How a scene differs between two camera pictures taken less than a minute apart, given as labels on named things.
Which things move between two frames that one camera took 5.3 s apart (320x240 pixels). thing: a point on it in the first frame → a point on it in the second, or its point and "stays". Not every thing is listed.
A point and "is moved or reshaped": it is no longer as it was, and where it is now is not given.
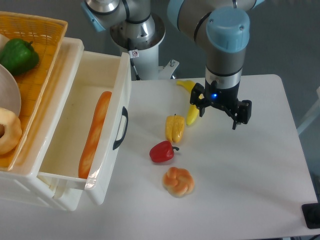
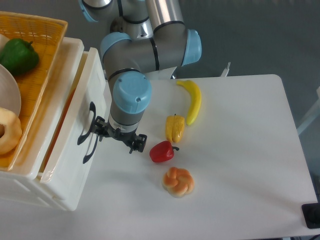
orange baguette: x=93 y=155 → x=59 y=131
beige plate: x=10 y=95 stays
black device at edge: x=311 y=213 stays
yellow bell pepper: x=175 y=127 stays
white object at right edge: x=315 y=113 stays
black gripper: x=226 y=98 → x=102 y=129
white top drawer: x=88 y=128 is moved or reshaped
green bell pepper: x=19 y=57 stays
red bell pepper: x=162 y=151 stays
